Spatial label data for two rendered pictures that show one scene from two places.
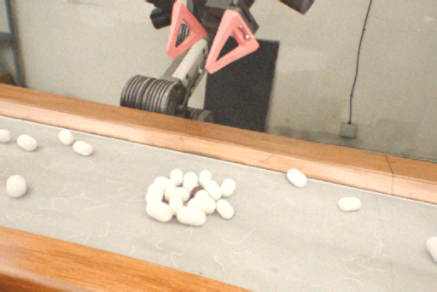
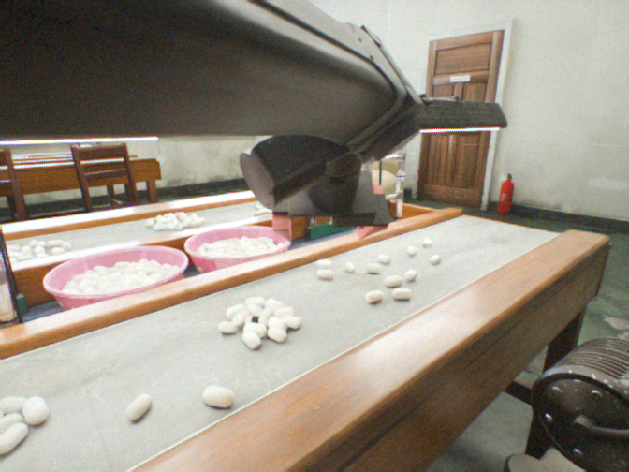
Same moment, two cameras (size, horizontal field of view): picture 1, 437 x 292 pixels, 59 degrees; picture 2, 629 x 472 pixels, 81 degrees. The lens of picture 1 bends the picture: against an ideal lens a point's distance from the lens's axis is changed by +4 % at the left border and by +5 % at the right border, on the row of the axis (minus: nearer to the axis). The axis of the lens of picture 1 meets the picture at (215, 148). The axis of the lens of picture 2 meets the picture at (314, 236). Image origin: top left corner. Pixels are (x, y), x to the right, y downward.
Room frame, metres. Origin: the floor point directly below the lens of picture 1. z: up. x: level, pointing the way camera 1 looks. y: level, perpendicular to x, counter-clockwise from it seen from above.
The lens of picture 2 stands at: (0.83, -0.35, 1.06)
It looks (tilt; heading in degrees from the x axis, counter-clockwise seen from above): 17 degrees down; 127
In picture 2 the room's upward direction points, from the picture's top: straight up
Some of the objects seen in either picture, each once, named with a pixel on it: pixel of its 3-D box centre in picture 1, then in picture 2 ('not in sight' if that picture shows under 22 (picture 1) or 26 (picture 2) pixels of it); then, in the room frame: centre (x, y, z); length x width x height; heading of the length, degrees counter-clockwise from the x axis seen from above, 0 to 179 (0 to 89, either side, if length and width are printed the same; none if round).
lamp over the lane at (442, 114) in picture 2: not in sight; (438, 114); (0.50, 0.60, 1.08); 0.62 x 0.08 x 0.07; 77
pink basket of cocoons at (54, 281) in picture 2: not in sight; (124, 287); (0.08, -0.02, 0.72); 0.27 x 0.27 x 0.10
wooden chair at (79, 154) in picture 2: not in sight; (129, 209); (-1.79, 0.93, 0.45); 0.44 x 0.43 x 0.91; 102
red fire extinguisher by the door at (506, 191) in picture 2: not in sight; (506, 194); (0.08, 4.42, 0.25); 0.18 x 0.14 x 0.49; 82
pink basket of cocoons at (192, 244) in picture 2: not in sight; (240, 257); (0.14, 0.26, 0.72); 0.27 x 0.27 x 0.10
